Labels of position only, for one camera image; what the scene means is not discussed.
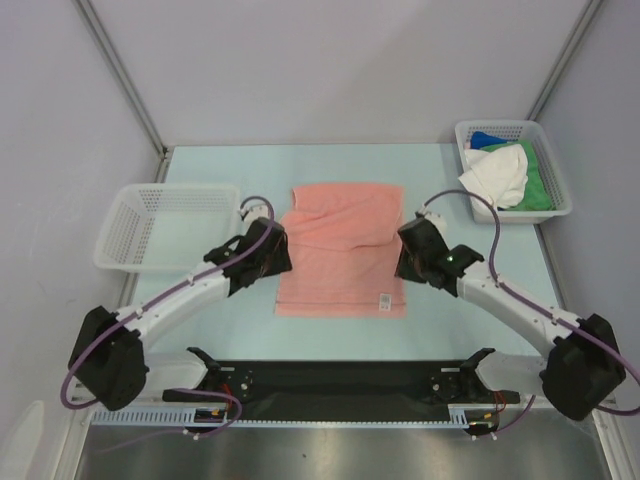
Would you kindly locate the white slotted cable duct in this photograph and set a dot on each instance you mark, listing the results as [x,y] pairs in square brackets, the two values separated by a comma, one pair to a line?
[191,417]

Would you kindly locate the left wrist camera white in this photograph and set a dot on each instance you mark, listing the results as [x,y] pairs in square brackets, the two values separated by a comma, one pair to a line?
[250,214]

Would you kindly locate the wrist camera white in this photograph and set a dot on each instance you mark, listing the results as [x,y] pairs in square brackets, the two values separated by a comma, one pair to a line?
[436,219]
[250,214]

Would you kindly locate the empty white plastic basket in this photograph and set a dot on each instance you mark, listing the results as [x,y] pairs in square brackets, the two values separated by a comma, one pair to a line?
[166,228]

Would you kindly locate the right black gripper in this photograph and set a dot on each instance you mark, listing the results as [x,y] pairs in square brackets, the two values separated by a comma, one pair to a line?
[406,265]

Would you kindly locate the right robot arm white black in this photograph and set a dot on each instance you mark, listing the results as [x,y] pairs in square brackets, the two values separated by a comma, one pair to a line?
[577,362]

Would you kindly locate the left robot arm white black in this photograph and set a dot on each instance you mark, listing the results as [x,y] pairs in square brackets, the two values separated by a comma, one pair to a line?
[111,358]

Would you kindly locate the aluminium corner post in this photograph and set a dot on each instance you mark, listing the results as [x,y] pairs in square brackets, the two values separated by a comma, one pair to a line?
[115,64]
[577,36]

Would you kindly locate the blue towel in basket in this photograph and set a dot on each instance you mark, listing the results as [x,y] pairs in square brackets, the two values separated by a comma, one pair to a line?
[480,140]

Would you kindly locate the white basket with towels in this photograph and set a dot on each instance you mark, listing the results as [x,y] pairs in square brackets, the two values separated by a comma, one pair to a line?
[550,174]

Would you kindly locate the left aluminium corner post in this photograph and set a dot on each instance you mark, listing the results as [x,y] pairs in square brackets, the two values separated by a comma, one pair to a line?
[115,64]

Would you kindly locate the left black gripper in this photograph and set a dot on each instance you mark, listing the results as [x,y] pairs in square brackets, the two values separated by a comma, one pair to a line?
[281,262]

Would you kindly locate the pink terry towel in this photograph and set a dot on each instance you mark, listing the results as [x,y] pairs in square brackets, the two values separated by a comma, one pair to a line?
[344,249]

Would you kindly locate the green towel in basket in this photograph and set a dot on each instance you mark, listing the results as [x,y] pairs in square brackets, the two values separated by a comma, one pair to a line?
[537,185]

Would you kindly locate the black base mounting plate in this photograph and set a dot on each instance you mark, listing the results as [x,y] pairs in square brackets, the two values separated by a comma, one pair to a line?
[342,391]

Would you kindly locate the white towel in basket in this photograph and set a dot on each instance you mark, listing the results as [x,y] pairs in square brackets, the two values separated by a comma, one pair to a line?
[499,177]

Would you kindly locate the right aluminium corner post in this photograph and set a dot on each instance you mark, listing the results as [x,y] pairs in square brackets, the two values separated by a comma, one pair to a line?
[577,36]

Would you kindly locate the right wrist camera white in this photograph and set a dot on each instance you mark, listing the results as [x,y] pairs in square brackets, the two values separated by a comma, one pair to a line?
[436,219]

